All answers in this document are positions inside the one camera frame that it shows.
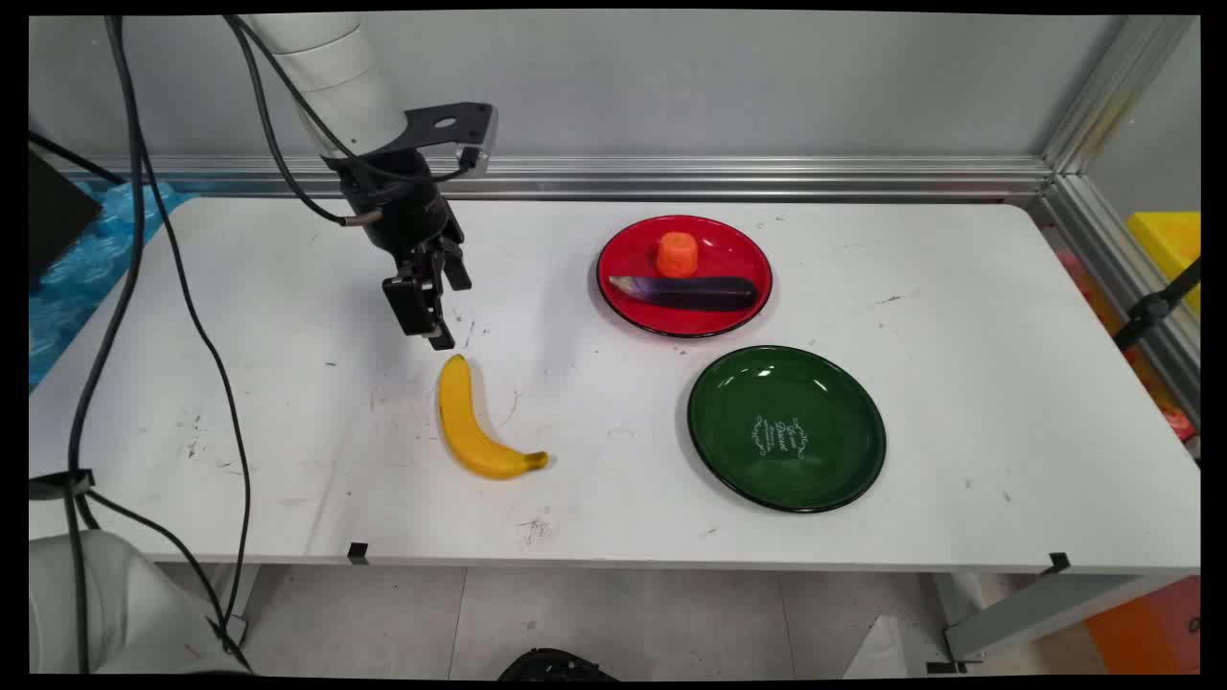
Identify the black tape piece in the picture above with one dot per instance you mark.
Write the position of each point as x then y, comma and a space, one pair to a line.
358, 553
1058, 563

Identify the yellow banana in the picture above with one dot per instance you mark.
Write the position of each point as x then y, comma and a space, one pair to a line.
458, 422

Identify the grey table leg frame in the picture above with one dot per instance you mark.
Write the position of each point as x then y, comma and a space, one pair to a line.
1045, 613

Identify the dark purple eggplant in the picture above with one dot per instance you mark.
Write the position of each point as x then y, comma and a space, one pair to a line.
695, 292

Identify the black flat panel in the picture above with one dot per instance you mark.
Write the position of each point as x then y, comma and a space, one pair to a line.
53, 211

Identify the orange carrot piece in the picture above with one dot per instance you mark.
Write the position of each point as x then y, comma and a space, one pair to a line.
677, 255

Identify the green round plate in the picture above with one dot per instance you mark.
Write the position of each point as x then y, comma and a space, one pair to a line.
786, 422

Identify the orange box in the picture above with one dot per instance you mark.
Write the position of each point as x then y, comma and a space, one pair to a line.
1150, 628

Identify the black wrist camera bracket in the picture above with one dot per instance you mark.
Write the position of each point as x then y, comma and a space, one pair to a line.
458, 126

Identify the aluminium frame post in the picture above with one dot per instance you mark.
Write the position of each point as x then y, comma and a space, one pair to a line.
1122, 86

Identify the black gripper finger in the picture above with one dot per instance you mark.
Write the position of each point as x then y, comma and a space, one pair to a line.
456, 266
414, 302

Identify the red round plate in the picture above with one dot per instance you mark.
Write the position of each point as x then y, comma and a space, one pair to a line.
729, 249

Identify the aluminium frame rail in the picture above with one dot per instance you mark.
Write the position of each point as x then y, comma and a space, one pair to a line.
719, 177
1122, 268

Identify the blue bubble wrap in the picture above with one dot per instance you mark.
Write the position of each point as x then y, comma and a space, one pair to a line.
81, 259

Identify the red pink plastic sheet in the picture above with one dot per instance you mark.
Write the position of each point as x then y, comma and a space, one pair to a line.
1174, 422

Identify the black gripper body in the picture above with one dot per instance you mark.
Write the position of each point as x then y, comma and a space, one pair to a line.
398, 196

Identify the yellow box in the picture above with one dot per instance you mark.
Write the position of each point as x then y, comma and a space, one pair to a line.
1169, 240

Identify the black round floor object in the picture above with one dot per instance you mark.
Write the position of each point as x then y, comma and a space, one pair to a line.
556, 664

